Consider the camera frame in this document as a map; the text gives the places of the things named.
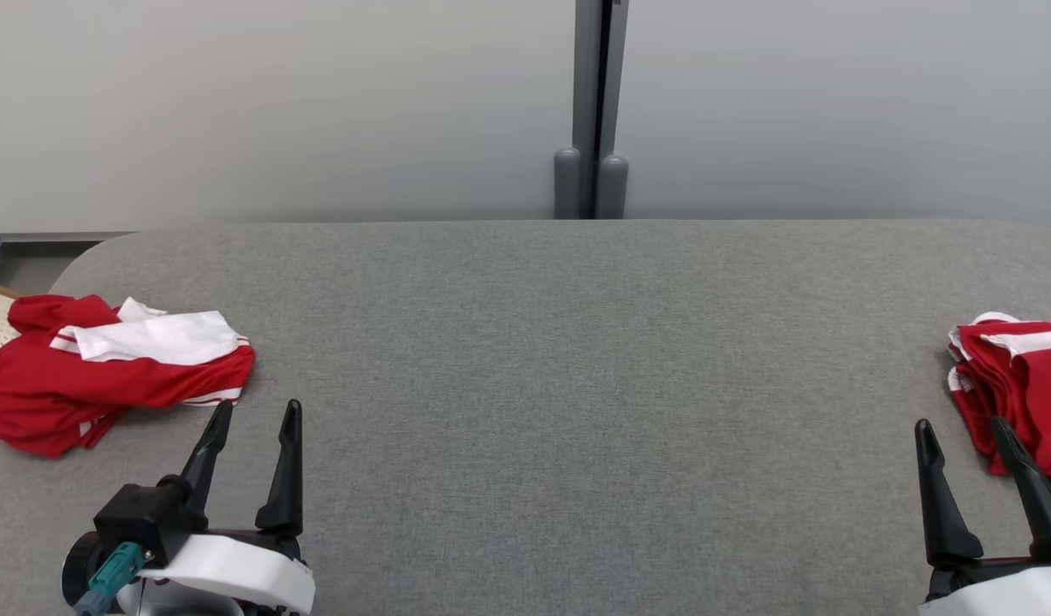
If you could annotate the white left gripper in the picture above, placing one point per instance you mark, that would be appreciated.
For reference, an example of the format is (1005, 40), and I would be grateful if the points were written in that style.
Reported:
(234, 573)

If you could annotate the grey partition post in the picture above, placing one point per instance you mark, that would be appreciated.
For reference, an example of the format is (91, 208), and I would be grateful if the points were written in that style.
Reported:
(600, 77)

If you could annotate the red and white shirt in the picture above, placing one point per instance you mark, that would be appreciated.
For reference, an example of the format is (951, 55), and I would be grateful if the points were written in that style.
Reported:
(106, 381)

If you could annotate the grey cylindrical post foot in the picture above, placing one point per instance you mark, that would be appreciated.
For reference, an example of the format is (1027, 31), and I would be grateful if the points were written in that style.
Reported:
(567, 184)
(613, 188)

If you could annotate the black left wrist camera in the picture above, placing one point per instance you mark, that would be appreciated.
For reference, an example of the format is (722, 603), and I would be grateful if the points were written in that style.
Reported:
(145, 518)

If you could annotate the red shorts with white trim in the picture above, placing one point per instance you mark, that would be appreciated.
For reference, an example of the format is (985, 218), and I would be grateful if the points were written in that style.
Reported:
(1026, 385)

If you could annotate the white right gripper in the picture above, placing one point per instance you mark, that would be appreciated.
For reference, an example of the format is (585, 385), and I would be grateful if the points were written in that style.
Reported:
(1005, 590)

